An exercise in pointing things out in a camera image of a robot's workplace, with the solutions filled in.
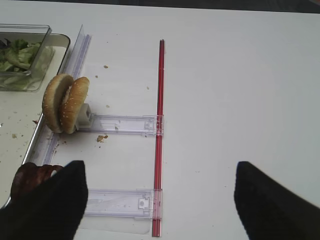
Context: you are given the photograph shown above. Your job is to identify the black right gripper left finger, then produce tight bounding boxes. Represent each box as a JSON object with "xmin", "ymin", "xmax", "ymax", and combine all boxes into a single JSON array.
[{"xmin": 0, "ymin": 160, "xmax": 88, "ymax": 240}]

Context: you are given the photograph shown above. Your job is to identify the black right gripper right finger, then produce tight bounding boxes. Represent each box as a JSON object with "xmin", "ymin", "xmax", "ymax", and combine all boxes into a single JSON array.
[{"xmin": 233, "ymin": 161, "xmax": 320, "ymax": 240}]

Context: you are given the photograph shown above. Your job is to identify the brown meat patties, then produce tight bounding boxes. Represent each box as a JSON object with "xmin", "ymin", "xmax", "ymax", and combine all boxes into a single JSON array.
[{"xmin": 10, "ymin": 162, "xmax": 63, "ymax": 202}]

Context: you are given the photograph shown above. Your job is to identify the green lettuce leaves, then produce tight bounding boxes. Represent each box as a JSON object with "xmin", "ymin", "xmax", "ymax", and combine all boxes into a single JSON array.
[{"xmin": 0, "ymin": 38, "xmax": 55, "ymax": 92}]

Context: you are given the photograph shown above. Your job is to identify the white pusher block top buns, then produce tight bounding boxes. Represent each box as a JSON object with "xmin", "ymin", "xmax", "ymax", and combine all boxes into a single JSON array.
[{"xmin": 75, "ymin": 103, "xmax": 93, "ymax": 130}]

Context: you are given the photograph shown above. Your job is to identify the clear pusher track lower right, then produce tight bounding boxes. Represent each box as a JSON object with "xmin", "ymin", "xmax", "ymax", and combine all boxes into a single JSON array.
[{"xmin": 84, "ymin": 189, "xmax": 162, "ymax": 220}]

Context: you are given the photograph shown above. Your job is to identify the clear pusher track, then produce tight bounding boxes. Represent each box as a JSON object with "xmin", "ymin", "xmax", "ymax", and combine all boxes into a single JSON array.
[
  {"xmin": 79, "ymin": 114, "xmax": 164, "ymax": 137},
  {"xmin": 84, "ymin": 189, "xmax": 162, "ymax": 220}
]

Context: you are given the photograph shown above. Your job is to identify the white rectangular metal tray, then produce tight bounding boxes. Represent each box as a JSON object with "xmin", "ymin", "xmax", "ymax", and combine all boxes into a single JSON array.
[{"xmin": 0, "ymin": 33, "xmax": 71, "ymax": 207}]

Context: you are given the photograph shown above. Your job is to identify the clear pusher track upper right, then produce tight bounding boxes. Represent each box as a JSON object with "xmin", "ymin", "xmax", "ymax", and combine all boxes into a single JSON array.
[{"xmin": 79, "ymin": 114, "xmax": 164, "ymax": 137}]

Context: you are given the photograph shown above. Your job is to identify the sesame top bun right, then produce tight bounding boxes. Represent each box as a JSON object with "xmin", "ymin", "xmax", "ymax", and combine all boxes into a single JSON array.
[{"xmin": 59, "ymin": 77, "xmax": 90, "ymax": 134}]

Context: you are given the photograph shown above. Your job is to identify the sesame bun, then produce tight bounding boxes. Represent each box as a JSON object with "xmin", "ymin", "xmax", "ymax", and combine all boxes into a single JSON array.
[
  {"xmin": 42, "ymin": 73, "xmax": 74, "ymax": 133},
  {"xmin": 59, "ymin": 77, "xmax": 90, "ymax": 134}
]

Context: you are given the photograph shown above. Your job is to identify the sesame top bun left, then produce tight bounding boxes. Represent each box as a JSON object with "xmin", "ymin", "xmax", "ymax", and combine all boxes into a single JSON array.
[{"xmin": 42, "ymin": 73, "xmax": 74, "ymax": 133}]

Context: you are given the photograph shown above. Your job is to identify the clear plastic salad container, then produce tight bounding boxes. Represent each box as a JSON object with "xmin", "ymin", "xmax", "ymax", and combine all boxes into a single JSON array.
[{"xmin": 0, "ymin": 23, "xmax": 55, "ymax": 92}]

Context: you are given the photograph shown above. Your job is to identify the right red rail strip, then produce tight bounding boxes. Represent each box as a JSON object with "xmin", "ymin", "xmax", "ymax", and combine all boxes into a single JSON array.
[{"xmin": 152, "ymin": 39, "xmax": 165, "ymax": 238}]

